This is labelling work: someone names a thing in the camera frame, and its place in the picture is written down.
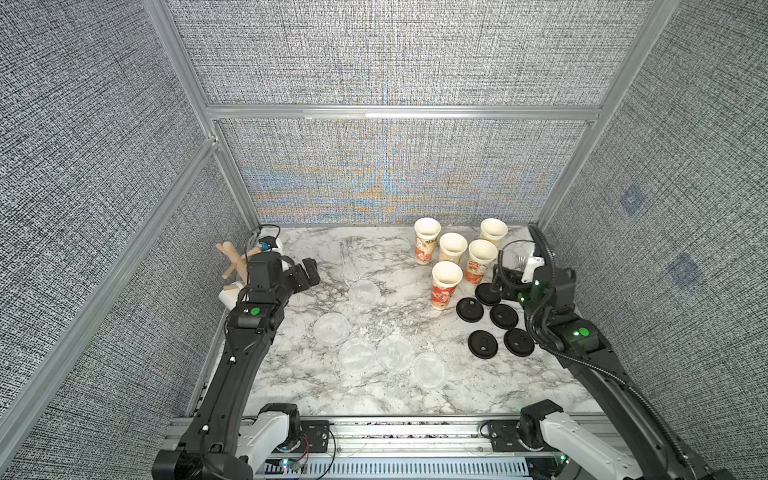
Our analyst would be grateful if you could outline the white mug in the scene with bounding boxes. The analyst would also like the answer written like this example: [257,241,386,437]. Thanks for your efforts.
[218,281,245,311]

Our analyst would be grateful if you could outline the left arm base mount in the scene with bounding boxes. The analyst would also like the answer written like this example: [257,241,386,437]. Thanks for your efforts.
[275,420,331,455]

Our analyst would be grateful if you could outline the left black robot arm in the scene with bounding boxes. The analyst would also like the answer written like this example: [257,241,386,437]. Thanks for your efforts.
[151,251,321,479]

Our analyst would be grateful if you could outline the red patterned paper cup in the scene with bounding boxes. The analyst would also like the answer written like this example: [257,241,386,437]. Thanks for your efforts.
[431,261,463,310]

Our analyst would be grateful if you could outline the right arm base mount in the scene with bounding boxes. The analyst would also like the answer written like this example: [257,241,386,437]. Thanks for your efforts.
[479,420,525,453]

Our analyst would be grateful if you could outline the wooden mug tree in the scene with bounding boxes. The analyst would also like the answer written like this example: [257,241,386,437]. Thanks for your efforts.
[216,241,261,283]

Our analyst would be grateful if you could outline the back left paper cup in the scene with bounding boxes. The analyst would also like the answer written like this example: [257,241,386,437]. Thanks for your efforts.
[414,217,442,265]

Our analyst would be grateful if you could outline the red flower paper cup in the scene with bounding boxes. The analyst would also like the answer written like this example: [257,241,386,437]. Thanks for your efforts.
[464,239,497,285]

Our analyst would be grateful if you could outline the back right paper cup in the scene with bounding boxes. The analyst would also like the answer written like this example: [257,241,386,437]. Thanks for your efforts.
[480,218,509,248]

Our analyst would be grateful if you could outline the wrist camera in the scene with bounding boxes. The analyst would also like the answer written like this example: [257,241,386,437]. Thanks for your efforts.
[521,256,546,283]
[258,236,283,254]

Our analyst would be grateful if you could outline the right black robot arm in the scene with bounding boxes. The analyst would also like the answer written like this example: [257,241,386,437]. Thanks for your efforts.
[492,266,733,479]

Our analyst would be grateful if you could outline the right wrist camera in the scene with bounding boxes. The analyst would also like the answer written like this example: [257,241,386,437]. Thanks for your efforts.
[521,256,546,283]

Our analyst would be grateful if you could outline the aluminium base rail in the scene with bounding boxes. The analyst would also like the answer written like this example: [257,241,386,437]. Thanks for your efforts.
[157,413,655,480]

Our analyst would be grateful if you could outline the yellow patterned paper cup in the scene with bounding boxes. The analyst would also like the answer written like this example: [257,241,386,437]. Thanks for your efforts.
[438,233,468,265]

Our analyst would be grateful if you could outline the black cup lid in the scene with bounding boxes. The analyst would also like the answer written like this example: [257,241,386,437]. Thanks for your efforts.
[467,330,498,360]
[455,297,485,323]
[489,304,519,330]
[474,282,502,307]
[503,328,535,357]

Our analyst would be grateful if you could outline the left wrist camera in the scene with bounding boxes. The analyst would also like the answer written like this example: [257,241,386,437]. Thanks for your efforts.
[258,236,283,254]

